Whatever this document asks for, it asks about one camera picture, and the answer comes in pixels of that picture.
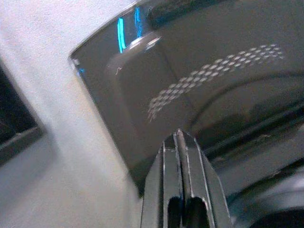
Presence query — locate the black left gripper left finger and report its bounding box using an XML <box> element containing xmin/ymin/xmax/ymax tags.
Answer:
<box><xmin>140</xmin><ymin>133</ymin><xmax>185</xmax><ymax>228</ymax></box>

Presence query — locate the dark tinted washer lid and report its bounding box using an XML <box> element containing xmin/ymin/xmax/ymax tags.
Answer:
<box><xmin>68</xmin><ymin>0</ymin><xmax>304</xmax><ymax>198</ymax></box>

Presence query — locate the grey top-load washing machine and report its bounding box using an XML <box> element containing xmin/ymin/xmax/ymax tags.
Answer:
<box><xmin>210</xmin><ymin>140</ymin><xmax>304</xmax><ymax>228</ymax></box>

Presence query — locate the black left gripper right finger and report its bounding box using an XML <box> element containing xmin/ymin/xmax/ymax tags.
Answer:
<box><xmin>177</xmin><ymin>129</ymin><xmax>233</xmax><ymax>228</ymax></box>

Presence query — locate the dark framed wall panel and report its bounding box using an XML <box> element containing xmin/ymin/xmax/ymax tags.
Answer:
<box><xmin>0</xmin><ymin>56</ymin><xmax>46</xmax><ymax>165</ymax></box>

